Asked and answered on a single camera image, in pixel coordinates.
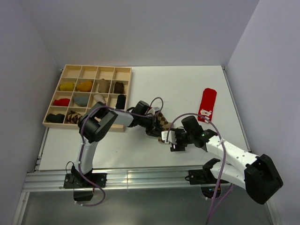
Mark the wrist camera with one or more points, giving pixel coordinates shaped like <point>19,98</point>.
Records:
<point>153,110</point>
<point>168,137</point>

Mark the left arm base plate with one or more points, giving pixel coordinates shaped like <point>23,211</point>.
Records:
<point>72,182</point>

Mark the brown argyle sock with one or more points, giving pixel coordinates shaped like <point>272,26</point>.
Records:
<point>163,124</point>

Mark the tan rolled sock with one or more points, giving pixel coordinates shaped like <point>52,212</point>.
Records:
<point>104,86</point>

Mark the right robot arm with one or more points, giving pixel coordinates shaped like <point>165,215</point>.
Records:
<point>256,174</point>

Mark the flat red Santa sock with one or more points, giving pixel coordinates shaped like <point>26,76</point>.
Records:
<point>207,103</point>

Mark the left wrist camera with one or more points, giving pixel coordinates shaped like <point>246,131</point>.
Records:
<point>153,110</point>

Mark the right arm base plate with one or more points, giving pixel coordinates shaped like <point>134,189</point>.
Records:
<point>200,177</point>

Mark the dark brown rolled sock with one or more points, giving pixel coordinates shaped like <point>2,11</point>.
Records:
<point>118,88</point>

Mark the white red-tipped rolled sock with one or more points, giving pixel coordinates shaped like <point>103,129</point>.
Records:
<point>99,98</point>

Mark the black sock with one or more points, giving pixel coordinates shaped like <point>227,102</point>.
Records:
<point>121,100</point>
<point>55,118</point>

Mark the grey rolled sock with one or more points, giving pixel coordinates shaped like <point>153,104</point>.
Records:
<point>81,101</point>

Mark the wooden compartment tray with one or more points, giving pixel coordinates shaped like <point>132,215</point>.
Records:
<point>81,73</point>

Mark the yellow rolled sock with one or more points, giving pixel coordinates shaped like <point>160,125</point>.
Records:
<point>66,86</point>

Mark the argyle rolled sock in tray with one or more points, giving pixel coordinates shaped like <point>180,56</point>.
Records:
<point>73,117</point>

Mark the black rolled sock in tray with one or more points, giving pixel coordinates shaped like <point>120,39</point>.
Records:
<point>55,118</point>

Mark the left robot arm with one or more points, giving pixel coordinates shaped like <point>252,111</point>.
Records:
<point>95,124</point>

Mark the orange rolled sock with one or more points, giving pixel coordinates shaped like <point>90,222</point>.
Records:
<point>85,86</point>

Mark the red rolled sock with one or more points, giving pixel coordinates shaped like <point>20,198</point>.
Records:
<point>64,102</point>

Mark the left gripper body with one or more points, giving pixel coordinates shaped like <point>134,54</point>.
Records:
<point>149,124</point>

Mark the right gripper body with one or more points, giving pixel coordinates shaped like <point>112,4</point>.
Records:
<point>183,138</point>

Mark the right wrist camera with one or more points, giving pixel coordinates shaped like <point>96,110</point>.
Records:
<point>168,137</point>

